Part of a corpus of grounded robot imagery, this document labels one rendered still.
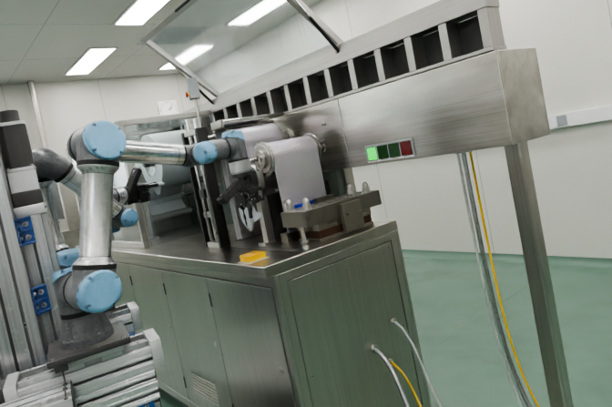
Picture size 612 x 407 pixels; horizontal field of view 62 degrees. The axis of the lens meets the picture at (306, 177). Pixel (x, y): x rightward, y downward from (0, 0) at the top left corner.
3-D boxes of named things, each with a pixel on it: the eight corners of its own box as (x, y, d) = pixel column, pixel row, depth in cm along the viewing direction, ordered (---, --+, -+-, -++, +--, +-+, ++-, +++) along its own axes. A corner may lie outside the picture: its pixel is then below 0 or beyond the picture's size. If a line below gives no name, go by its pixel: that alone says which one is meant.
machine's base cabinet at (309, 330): (105, 364, 372) (79, 250, 367) (185, 331, 411) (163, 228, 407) (321, 521, 173) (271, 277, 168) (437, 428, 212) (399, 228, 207)
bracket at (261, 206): (258, 246, 210) (242, 174, 208) (270, 242, 214) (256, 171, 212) (264, 247, 206) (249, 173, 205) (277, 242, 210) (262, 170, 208)
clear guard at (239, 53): (146, 40, 273) (147, 39, 273) (219, 95, 297) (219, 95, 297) (246, -42, 190) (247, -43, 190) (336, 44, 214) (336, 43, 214)
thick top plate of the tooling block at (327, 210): (283, 228, 199) (280, 212, 199) (355, 205, 224) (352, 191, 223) (308, 228, 187) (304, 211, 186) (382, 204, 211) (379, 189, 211)
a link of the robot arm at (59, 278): (92, 300, 161) (83, 258, 161) (109, 302, 152) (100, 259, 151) (53, 313, 153) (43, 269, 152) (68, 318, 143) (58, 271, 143)
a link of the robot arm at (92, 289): (103, 308, 152) (108, 129, 158) (125, 312, 141) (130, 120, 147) (61, 311, 143) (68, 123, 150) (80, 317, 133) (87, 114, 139)
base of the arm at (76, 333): (60, 355, 143) (53, 321, 143) (60, 341, 157) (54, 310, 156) (116, 337, 150) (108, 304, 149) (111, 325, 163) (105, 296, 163)
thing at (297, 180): (283, 210, 205) (274, 166, 204) (326, 198, 219) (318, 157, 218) (283, 210, 204) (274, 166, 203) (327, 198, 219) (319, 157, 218)
